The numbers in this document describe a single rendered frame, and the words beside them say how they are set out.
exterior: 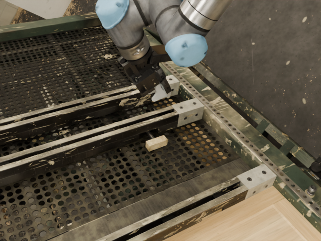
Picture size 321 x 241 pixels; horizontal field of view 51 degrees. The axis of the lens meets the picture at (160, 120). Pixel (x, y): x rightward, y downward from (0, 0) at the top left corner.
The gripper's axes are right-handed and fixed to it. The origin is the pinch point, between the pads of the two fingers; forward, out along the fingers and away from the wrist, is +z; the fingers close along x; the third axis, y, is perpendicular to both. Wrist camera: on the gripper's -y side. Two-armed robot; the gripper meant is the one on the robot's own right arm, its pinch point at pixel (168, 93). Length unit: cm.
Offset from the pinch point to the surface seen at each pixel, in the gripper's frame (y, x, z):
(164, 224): 22.6, 25.1, 16.1
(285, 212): -10, 36, 39
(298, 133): -61, -16, 117
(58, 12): 20, -347, 150
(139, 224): 28.3, 22.2, 13.1
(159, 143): 10.5, -7.3, 28.7
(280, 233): -3, 41, 36
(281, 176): -16.6, 25.6, 38.9
